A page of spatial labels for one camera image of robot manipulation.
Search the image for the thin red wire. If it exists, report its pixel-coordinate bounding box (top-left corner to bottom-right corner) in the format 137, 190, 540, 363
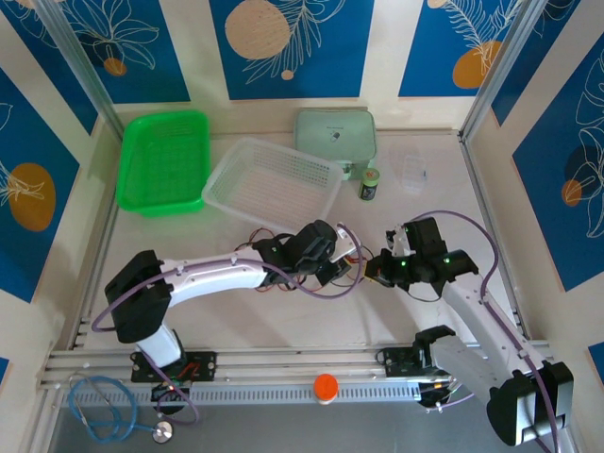
346, 257, 375, 285
248, 227, 284, 246
301, 276, 365, 296

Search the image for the white plastic basket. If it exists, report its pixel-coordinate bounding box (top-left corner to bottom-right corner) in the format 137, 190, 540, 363
201, 136, 345, 237

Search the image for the small green jar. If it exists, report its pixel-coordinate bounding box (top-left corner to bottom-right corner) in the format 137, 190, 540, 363
358, 168, 381, 202

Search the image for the orange round cap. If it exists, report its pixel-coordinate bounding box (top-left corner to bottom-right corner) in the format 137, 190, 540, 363
313, 373, 340, 406

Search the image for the pale green lidded box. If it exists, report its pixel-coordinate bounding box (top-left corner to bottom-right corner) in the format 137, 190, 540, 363
294, 108, 378, 181

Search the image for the grey metal plate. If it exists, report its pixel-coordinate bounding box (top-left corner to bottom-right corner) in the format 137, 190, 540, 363
44, 378, 577, 453

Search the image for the green plastic basket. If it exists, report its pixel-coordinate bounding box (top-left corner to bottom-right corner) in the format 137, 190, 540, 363
116, 109, 211, 219

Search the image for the blue stethoscope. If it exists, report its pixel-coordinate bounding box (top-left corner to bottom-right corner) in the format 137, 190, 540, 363
68, 375, 176, 445

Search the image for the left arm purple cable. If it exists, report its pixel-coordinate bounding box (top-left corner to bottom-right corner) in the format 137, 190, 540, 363
90, 225, 365, 426

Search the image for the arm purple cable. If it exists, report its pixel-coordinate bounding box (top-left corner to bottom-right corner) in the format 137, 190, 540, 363
410, 210, 573, 453
90, 225, 365, 426

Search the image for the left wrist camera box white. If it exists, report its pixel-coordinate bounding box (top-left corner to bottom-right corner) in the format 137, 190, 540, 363
332, 222, 362, 263

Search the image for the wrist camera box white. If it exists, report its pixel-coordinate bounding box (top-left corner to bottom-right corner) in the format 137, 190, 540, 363
332, 222, 362, 263
385, 225, 416, 259

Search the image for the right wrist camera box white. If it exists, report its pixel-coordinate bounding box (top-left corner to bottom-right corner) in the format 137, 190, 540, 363
385, 225, 416, 259

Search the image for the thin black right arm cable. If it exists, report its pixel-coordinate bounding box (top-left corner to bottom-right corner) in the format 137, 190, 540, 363
406, 285, 445, 305

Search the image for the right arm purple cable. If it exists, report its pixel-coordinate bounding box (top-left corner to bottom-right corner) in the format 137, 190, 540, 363
410, 210, 573, 453

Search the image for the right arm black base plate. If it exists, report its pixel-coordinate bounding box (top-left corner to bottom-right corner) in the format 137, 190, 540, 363
380, 347, 426, 378

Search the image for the grey slotted cable duct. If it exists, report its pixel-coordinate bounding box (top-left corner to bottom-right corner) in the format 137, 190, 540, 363
59, 380, 424, 406

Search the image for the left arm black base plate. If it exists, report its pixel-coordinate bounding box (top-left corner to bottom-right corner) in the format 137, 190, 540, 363
130, 351, 219, 384

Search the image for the aluminium frame post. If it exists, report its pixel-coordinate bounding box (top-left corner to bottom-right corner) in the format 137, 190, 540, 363
458, 0, 544, 143
35, 0, 120, 138

